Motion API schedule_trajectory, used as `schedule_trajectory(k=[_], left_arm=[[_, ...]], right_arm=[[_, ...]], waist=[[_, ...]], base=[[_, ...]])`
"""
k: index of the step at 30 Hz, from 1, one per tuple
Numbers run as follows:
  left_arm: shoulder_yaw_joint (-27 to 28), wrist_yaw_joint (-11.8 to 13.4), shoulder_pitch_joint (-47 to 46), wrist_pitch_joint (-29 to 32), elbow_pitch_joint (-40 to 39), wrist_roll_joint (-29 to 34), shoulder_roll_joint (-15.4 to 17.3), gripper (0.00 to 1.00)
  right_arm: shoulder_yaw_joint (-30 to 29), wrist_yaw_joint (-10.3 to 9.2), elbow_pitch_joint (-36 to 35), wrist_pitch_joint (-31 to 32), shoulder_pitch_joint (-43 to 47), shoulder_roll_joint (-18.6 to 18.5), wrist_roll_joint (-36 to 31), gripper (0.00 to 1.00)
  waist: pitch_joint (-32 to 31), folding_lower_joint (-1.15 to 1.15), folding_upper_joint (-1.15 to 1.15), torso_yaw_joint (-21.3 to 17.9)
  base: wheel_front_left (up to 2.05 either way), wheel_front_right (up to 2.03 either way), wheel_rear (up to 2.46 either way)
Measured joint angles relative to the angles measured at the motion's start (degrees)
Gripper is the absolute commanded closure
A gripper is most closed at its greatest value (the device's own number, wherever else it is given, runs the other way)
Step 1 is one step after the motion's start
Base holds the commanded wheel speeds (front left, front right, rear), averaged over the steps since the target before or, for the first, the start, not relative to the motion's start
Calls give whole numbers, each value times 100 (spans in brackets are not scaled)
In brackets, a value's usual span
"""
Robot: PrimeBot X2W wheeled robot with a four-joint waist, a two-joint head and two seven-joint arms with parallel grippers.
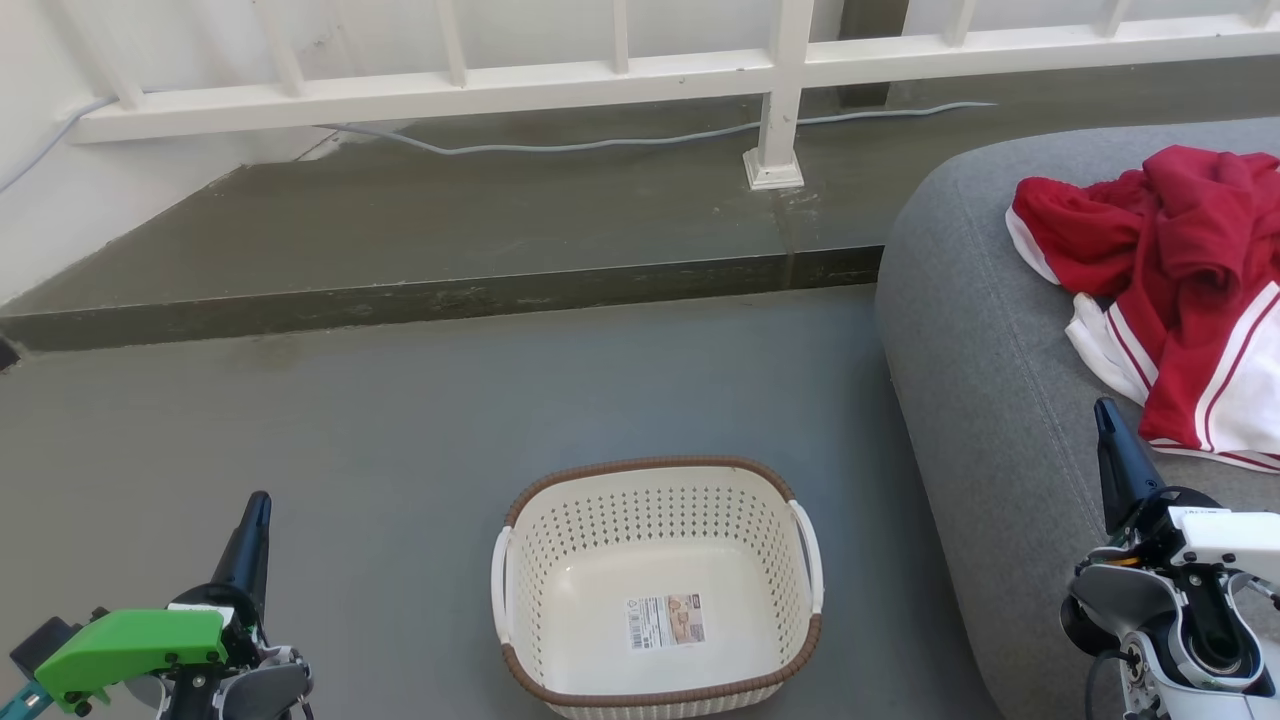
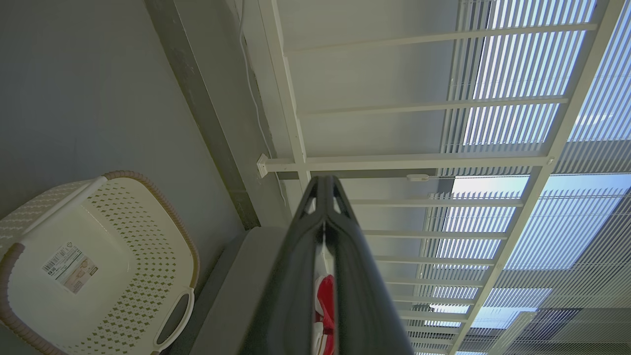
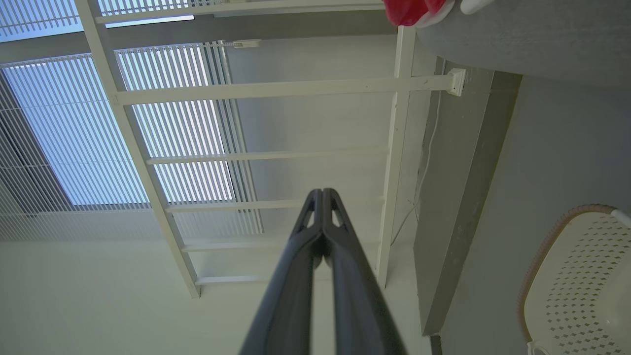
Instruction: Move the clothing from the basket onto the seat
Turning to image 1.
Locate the dark grey post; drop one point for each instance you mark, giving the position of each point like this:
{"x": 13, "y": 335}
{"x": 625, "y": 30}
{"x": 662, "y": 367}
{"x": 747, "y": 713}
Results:
{"x": 872, "y": 18}

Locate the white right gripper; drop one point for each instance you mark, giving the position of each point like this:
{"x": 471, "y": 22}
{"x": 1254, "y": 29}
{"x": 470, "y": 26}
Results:
{"x": 1230, "y": 545}

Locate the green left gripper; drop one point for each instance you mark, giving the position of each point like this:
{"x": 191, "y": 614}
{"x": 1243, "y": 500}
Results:
{"x": 140, "y": 645}

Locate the cream laundry basket brown rim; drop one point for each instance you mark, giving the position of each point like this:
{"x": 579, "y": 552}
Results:
{"x": 600, "y": 640}

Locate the grey fabric sofa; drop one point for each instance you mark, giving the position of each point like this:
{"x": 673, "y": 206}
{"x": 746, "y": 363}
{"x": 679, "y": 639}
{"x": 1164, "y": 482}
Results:
{"x": 980, "y": 400}

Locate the red garment with white trim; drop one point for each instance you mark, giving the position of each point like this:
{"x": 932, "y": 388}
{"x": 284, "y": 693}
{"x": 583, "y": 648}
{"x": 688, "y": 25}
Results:
{"x": 1080, "y": 230}

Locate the red sports jersey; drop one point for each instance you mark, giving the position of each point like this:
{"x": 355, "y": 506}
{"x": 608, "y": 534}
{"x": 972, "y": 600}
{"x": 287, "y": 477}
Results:
{"x": 1200, "y": 350}

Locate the white metal railing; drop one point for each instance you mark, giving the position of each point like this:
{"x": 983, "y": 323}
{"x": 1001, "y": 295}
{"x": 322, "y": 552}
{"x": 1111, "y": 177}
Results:
{"x": 500, "y": 85}

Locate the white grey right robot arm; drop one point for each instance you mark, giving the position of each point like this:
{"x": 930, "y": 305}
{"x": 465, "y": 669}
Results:
{"x": 1150, "y": 620}

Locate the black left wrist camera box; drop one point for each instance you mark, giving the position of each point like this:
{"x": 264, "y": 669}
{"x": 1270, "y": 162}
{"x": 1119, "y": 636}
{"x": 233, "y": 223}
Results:
{"x": 45, "y": 645}

